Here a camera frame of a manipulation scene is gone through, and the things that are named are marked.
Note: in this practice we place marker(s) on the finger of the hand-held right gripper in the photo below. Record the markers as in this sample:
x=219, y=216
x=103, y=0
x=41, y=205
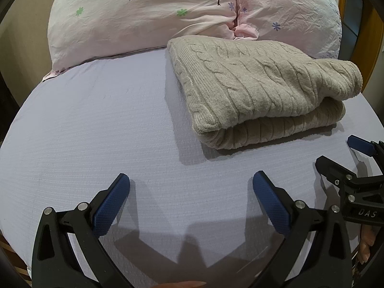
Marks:
x=361, y=145
x=331, y=169

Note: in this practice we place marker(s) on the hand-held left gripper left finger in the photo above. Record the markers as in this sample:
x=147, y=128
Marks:
x=109, y=207

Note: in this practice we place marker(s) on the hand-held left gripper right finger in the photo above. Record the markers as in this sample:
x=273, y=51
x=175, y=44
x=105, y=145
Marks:
x=274, y=207

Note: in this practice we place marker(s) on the person's right hand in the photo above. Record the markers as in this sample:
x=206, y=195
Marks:
x=366, y=243

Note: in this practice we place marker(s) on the person's left hand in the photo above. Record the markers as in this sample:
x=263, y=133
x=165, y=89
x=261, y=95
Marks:
x=187, y=284

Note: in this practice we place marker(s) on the lavender bed sheet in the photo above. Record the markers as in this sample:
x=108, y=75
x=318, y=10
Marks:
x=99, y=132

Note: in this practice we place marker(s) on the pink floral pillow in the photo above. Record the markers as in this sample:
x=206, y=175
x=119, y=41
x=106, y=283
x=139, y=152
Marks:
x=135, y=18
x=288, y=9

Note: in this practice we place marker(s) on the wooden furniture frame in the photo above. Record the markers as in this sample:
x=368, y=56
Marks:
x=367, y=33

